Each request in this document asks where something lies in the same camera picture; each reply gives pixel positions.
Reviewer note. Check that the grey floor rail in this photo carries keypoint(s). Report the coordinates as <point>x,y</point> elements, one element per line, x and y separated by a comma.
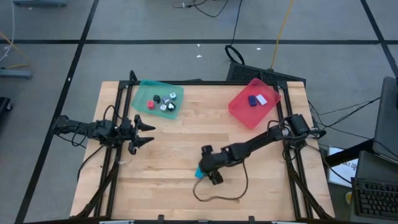
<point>15,73</point>
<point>40,3</point>

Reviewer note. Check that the dark navy staple box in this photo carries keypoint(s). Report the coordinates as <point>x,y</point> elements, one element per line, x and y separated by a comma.
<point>252,100</point>

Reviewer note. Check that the black mesh computer case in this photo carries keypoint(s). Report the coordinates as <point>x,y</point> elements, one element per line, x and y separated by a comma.
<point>248,73</point>

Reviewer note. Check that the red wall charger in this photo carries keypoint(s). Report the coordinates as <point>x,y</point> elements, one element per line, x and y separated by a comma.
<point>150,105</point>

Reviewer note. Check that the blue staple box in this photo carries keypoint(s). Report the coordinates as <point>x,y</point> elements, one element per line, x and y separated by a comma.
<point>199,174</point>

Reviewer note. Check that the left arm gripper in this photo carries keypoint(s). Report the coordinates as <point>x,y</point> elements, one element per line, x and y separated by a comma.
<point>127,130</point>

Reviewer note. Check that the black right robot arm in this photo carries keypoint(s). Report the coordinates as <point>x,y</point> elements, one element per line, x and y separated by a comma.
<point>258,143</point>

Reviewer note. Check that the white printed sheet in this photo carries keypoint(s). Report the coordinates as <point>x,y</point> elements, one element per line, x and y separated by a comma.
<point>345,171</point>

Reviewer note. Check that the white staple box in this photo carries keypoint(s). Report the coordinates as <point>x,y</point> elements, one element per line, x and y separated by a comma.
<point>261,99</point>

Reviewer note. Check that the black table clamp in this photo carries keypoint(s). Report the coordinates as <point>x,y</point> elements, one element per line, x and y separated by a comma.
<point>251,219</point>
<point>160,218</point>

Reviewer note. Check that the teal wall charger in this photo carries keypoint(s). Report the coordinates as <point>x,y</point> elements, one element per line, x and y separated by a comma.
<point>173,96</point>

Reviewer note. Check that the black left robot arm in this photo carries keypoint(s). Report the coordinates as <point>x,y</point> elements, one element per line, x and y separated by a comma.
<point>84,129</point>

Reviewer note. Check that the black charger with white label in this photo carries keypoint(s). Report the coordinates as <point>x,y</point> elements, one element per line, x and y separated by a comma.
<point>171,107</point>

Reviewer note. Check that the green translucent plastic bin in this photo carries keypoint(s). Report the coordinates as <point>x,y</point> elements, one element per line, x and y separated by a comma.
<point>140,93</point>

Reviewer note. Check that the black desk beam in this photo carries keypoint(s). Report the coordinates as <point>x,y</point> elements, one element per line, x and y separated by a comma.
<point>348,154</point>

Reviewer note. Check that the red translucent plastic bin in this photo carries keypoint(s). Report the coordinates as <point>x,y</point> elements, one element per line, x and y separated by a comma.
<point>245,116</point>

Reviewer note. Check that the black aluminium rig frame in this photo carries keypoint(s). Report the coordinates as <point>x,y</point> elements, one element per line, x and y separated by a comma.
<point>202,82</point>

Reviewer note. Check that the black wall charger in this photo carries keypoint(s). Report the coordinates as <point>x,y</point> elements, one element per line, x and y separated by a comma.
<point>156,99</point>

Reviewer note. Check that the green wall charger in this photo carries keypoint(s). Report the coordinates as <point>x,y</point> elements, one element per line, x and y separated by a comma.
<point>163,107</point>

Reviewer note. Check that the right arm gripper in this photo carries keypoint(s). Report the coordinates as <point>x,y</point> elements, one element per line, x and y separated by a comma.
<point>217,160</point>

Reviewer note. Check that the black keyboard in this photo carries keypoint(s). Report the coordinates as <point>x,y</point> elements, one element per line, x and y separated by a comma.
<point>376,197</point>

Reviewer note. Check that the purple wall charger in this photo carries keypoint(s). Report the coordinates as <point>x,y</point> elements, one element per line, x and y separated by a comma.
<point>165,100</point>

